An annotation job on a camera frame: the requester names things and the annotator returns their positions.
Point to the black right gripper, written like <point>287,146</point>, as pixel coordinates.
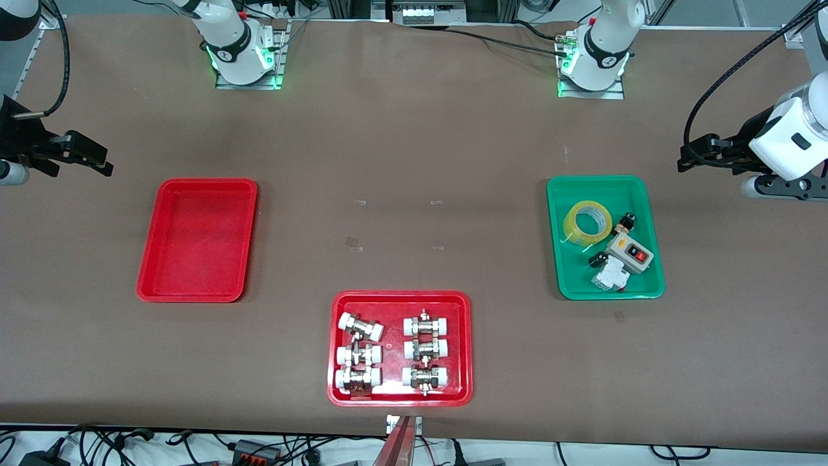
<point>19,137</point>

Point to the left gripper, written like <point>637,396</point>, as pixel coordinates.
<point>735,153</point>

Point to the yellow transparent tape roll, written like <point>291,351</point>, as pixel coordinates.
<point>587,223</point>

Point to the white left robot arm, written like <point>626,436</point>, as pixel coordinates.
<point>605,45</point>

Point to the empty-style red plastic tray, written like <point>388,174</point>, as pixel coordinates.
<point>197,239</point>

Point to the green plastic tray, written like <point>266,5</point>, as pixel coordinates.
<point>582,272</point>

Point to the red tray holding fittings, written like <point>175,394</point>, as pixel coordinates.
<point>394,349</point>

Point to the black brass knob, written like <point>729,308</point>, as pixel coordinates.
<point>625,224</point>

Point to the small black plastic part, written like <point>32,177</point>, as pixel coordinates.
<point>597,260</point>

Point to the white circuit breaker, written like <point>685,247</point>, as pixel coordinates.
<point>611,277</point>

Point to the white power strip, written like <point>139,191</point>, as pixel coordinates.
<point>427,13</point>

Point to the metal pipe fitting white caps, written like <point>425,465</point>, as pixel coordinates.
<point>425,377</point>
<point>425,349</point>
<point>358,378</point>
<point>359,355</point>
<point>425,325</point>
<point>361,327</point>

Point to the black power adapter red plugs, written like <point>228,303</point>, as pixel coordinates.
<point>255,450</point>

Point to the red aluminium bar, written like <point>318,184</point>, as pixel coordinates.
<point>396,446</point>

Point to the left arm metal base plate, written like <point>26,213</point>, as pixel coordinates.
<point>614,92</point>

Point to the grey switch box red button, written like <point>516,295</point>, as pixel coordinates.
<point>624,252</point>

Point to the silver table corner bracket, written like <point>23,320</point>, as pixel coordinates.
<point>794,37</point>

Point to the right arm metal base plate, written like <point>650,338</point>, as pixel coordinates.
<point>279,52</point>

